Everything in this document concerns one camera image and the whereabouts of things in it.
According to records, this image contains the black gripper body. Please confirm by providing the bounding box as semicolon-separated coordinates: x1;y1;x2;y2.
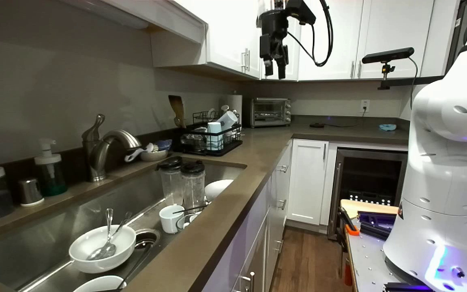
255;0;300;62

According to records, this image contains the chrome faucet handle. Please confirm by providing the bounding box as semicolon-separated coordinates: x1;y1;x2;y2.
80;112;107;162

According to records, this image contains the chrome faucet spout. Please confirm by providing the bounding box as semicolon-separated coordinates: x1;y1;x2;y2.
88;128;146;184

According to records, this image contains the stainless steel sink basin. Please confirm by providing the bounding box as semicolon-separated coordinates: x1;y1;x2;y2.
0;159;248;292

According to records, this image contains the silver toaster oven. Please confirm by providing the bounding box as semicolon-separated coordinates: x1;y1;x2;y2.
248;96;294;130

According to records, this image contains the white upper cabinet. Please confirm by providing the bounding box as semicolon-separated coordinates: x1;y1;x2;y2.
259;0;459;83
60;0;263;81

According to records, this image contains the white container in rack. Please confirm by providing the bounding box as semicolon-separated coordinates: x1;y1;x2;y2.
216;109;242;132

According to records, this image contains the wooden spatula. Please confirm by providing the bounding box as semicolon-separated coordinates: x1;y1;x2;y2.
167;94;188;130

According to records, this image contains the black dish rack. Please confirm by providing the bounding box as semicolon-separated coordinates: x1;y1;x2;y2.
170;120;245;159

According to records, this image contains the white lower cabinet door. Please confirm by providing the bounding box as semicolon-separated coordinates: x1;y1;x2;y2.
287;138;332;227

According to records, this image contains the white shallow bowl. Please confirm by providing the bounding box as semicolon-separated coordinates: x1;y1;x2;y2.
204;179;237;203

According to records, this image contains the white under-counter cabinets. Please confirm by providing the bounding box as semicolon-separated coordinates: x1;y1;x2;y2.
199;138;295;292

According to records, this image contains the black beverage cooler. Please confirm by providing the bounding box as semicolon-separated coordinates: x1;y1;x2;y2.
328;146;409;240

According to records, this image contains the small dish with sponge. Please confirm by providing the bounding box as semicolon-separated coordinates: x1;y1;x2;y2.
140;141;169;162

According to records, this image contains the wooden block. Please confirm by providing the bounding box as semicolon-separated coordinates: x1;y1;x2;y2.
339;198;401;219

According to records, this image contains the metal kitchen utensil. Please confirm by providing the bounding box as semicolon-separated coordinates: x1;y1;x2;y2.
174;203;211;231

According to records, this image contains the small white cup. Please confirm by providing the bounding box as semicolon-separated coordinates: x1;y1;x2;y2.
157;203;188;235

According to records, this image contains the dark blue tool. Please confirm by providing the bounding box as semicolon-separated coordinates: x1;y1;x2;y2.
357;211;399;242

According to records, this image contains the black ladle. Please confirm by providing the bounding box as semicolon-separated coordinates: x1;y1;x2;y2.
117;231;161;291

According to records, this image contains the green soap dispenser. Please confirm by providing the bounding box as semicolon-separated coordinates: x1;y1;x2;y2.
32;138;68;198

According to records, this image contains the metal spoon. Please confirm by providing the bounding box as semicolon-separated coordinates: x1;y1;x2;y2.
86;206;120;261

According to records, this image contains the small metal cup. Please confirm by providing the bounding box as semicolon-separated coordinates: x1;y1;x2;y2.
18;177;45;208

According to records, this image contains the large white bowl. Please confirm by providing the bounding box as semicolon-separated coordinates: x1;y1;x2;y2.
68;224;138;274

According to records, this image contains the white plate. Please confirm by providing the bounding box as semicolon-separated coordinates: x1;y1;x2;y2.
71;274;127;292

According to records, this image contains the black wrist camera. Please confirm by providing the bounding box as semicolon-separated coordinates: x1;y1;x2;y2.
287;0;318;26

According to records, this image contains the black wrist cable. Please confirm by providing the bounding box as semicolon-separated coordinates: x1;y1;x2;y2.
285;0;336;68

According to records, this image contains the black camera on stand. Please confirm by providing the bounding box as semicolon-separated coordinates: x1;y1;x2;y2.
360;46;417;91

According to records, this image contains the orange handled tool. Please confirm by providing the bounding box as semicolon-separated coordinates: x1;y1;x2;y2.
339;210;363;239

